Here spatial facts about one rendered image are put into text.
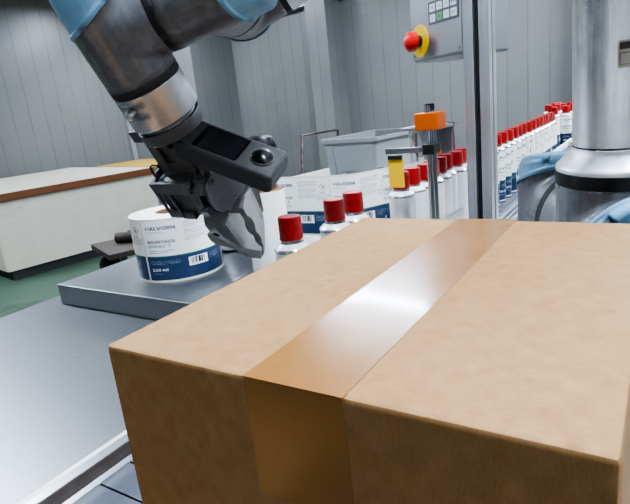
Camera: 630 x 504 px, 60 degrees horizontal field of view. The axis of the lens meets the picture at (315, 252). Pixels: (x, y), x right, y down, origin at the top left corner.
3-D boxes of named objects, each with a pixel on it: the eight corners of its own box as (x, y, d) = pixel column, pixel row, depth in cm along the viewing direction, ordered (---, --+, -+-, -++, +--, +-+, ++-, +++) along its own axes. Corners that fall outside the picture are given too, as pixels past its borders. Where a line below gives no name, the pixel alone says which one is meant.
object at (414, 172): (410, 259, 120) (404, 165, 114) (433, 260, 117) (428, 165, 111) (401, 266, 115) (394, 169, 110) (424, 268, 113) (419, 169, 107)
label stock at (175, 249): (127, 286, 123) (114, 223, 119) (154, 261, 142) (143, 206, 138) (215, 277, 122) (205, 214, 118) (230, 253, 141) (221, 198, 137)
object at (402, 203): (400, 266, 116) (393, 169, 110) (423, 268, 113) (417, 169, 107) (389, 274, 111) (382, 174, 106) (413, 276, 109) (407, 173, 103)
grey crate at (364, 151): (375, 162, 369) (373, 129, 363) (429, 161, 344) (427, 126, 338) (321, 177, 325) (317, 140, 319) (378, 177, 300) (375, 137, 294)
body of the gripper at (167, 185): (205, 182, 70) (155, 101, 63) (258, 181, 66) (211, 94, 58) (173, 223, 66) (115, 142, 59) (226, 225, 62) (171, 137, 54)
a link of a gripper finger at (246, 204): (244, 237, 75) (212, 185, 69) (279, 239, 72) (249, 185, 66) (233, 254, 73) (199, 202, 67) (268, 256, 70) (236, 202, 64)
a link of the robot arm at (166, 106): (192, 57, 55) (145, 102, 51) (213, 96, 58) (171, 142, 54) (142, 66, 59) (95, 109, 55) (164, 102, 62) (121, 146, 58)
